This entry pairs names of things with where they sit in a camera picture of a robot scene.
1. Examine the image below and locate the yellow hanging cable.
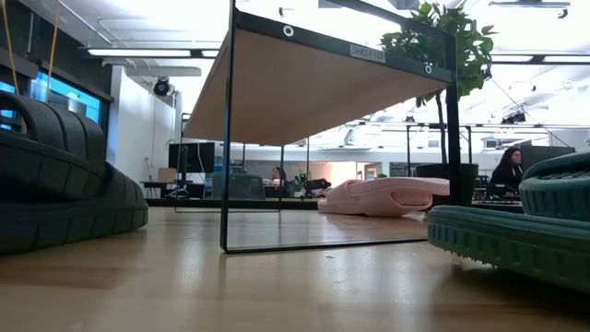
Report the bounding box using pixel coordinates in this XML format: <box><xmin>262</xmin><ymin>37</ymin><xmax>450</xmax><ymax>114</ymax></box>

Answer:
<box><xmin>1</xmin><ymin>0</ymin><xmax>19</xmax><ymax>96</ymax></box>
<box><xmin>44</xmin><ymin>0</ymin><xmax>61</xmax><ymax>103</ymax></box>

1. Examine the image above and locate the black wall-mounted camera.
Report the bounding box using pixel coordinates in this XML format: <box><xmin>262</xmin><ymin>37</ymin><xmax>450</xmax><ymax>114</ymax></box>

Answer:
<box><xmin>152</xmin><ymin>77</ymin><xmax>172</xmax><ymax>98</ymax></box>

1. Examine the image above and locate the black computer monitor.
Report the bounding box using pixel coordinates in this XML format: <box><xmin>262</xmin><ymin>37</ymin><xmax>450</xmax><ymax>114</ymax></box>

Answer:
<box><xmin>520</xmin><ymin>145</ymin><xmax>576</xmax><ymax>174</ymax></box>
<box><xmin>168</xmin><ymin>141</ymin><xmax>217</xmax><ymax>174</ymax></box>

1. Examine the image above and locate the wooden shelf with black frame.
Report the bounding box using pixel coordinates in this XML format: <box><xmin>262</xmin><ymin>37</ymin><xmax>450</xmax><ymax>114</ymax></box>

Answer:
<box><xmin>173</xmin><ymin>0</ymin><xmax>464</xmax><ymax>255</ymax></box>

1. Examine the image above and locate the white shelf label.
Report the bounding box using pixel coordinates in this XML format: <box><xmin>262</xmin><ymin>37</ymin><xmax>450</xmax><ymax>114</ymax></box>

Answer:
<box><xmin>348</xmin><ymin>43</ymin><xmax>386</xmax><ymax>64</ymax></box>

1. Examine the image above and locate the green leafy plant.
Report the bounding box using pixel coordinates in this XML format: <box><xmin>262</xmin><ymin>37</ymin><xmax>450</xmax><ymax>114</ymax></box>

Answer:
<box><xmin>380</xmin><ymin>2</ymin><xmax>498</xmax><ymax>165</ymax></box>

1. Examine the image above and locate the black rubber slide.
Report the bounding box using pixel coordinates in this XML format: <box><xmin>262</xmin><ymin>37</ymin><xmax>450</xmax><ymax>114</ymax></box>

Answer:
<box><xmin>0</xmin><ymin>89</ymin><xmax>149</xmax><ymax>255</ymax></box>

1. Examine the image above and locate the large glass window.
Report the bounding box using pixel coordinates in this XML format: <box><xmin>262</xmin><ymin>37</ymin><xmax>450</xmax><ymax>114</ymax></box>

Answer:
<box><xmin>0</xmin><ymin>68</ymin><xmax>110</xmax><ymax>135</ymax></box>

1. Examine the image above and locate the pink rubber slide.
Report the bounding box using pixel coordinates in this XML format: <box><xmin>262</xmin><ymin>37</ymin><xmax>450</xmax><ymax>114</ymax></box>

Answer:
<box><xmin>316</xmin><ymin>176</ymin><xmax>451</xmax><ymax>219</ymax></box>

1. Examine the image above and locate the black plant pot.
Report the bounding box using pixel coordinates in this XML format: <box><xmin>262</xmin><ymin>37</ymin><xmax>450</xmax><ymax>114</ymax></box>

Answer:
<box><xmin>414</xmin><ymin>162</ymin><xmax>479</xmax><ymax>207</ymax></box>

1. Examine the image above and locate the long ceiling light strip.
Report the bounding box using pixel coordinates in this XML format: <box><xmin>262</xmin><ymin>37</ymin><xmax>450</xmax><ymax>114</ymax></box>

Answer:
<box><xmin>490</xmin><ymin>53</ymin><xmax>590</xmax><ymax>65</ymax></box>
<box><xmin>86</xmin><ymin>47</ymin><xmax>219</xmax><ymax>59</ymax></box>

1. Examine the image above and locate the person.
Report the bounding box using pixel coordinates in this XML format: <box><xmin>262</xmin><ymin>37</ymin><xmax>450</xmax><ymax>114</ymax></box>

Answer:
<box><xmin>270</xmin><ymin>166</ymin><xmax>289</xmax><ymax>195</ymax></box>
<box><xmin>489</xmin><ymin>146</ymin><xmax>525</xmax><ymax>193</ymax></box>

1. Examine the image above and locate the green rubber slide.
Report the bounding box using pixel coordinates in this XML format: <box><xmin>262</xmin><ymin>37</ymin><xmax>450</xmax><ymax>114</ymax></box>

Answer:
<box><xmin>426</xmin><ymin>151</ymin><xmax>590</xmax><ymax>294</ymax></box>

